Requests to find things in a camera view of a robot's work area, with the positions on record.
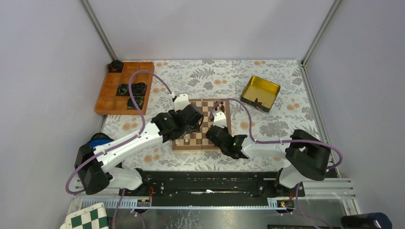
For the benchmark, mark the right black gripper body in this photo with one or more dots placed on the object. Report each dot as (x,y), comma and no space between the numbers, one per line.
(224,128)

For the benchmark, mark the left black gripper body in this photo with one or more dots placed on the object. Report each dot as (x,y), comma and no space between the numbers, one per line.
(196,128)

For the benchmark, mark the gold metal tin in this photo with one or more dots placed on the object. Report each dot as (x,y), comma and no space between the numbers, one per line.
(264,90)

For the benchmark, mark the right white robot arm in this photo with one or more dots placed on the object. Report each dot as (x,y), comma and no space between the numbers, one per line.
(308,157)

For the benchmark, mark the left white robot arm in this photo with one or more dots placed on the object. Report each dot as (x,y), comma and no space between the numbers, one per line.
(97,161)

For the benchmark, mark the wooden chess board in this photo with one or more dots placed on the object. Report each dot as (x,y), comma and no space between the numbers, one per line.
(198,141)

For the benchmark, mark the floral table cloth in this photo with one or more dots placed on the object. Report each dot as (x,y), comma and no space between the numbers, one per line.
(227,79)

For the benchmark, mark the orange compartment tray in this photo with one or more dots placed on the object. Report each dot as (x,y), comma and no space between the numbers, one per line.
(114,97)

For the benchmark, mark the black item tray corner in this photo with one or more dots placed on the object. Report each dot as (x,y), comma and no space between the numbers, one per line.
(115,66)

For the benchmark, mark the blue cloth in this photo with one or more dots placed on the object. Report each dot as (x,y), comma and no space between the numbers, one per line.
(99,139)

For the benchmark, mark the green checkered roll mat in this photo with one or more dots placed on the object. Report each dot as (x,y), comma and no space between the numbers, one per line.
(92,217)

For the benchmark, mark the dark cylinder bottle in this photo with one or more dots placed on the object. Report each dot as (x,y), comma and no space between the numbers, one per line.
(377,220)

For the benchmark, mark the black mounting rail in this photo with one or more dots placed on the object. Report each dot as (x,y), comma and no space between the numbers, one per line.
(211,189)

